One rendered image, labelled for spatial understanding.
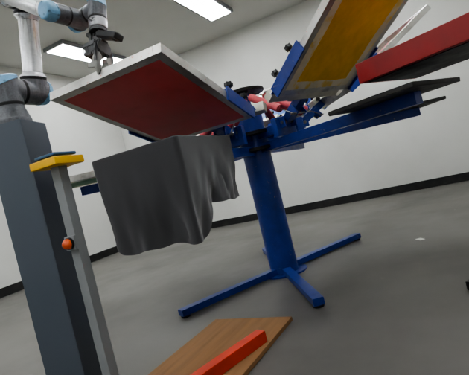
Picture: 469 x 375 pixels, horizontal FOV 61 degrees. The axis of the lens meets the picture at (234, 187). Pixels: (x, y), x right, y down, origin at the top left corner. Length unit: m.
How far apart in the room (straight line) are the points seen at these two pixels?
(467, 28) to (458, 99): 4.29
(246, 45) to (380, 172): 2.80
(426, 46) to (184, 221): 1.14
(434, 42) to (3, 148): 1.80
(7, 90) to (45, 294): 0.90
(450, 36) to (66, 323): 1.90
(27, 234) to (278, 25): 5.22
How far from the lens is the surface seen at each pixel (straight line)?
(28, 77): 2.14
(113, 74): 1.65
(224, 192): 1.79
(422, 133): 5.93
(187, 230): 1.58
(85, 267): 1.53
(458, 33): 1.71
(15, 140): 1.95
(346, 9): 2.09
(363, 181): 6.00
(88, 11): 1.85
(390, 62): 1.84
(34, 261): 1.95
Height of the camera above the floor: 0.73
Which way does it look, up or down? 1 degrees down
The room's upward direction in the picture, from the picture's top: 14 degrees counter-clockwise
